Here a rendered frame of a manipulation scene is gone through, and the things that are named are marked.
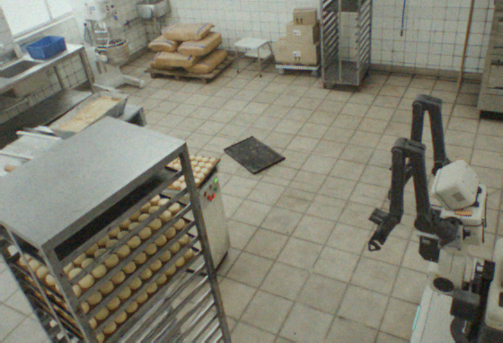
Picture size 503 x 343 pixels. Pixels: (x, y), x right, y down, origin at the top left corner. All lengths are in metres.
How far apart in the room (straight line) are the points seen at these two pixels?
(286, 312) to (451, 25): 4.18
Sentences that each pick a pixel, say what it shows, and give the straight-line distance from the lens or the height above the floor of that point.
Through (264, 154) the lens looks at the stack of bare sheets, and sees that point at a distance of 4.89.
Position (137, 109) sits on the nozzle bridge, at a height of 1.18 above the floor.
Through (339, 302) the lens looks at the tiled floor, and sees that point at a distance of 3.47.
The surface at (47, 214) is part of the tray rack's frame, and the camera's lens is 1.64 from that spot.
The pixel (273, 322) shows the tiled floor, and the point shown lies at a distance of 3.38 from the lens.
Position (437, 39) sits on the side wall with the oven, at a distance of 6.36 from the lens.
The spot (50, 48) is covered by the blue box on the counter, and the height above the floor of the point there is 0.96.
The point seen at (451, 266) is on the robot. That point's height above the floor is 0.86.
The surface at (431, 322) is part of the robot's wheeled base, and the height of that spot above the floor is 0.28.
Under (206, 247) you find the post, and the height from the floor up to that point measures 1.27.
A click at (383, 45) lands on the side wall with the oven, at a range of 6.52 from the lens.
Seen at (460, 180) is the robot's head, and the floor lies 1.38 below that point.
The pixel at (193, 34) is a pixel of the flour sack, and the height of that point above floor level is 0.65.
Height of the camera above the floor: 2.72
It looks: 33 degrees down
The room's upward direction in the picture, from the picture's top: 8 degrees counter-clockwise
